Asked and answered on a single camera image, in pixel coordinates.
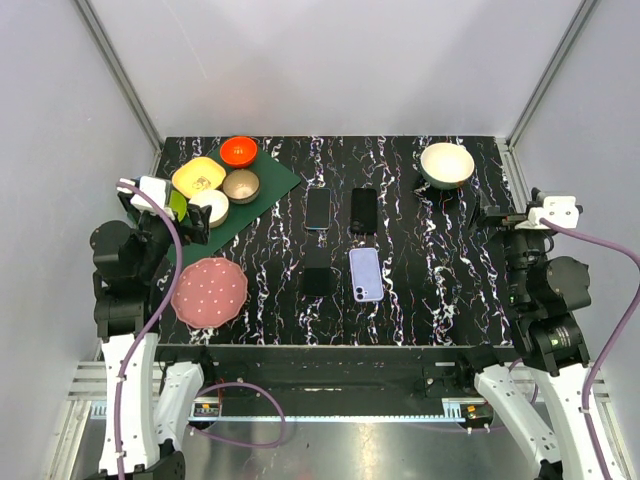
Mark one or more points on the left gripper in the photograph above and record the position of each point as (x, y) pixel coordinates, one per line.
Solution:
(163, 220)

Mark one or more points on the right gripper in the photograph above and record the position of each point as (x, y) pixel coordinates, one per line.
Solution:
(485, 214)

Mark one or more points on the black phone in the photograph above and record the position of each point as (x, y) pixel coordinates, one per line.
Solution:
(318, 209)

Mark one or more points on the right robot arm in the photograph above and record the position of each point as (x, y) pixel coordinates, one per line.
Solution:
(544, 293)

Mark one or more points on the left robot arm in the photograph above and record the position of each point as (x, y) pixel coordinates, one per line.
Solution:
(145, 429)

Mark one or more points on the small white bowl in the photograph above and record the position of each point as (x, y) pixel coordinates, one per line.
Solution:
(217, 201)

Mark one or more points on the lime green plate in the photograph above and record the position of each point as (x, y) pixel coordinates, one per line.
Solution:
(178, 205)

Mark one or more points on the yellow square plate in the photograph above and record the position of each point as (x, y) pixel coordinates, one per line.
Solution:
(198, 174)

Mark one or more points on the bronze metal bowl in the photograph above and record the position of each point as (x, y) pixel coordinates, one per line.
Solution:
(241, 186)

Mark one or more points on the large white bowl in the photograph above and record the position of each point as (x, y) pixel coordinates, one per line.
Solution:
(446, 166)

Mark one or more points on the pink dotted plate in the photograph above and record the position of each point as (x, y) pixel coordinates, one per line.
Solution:
(210, 293)

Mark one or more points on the red bowl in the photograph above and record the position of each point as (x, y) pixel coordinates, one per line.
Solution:
(238, 152)

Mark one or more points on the dark green mat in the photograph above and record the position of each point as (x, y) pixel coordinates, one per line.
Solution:
(276, 181)

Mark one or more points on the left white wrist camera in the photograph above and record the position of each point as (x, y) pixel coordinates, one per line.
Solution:
(158, 190)

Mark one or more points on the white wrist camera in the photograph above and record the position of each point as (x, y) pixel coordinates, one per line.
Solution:
(158, 190)
(560, 210)

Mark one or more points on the right aluminium frame post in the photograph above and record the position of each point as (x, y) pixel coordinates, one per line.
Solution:
(574, 29)

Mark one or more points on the aluminium frame post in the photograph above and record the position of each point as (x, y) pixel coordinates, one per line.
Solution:
(101, 39)
(574, 29)

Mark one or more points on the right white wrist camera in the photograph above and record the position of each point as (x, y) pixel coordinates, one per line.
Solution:
(560, 210)

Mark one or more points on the left aluminium frame post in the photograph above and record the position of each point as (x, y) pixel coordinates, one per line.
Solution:
(101, 39)

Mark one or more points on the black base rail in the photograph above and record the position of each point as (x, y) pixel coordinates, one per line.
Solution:
(335, 382)

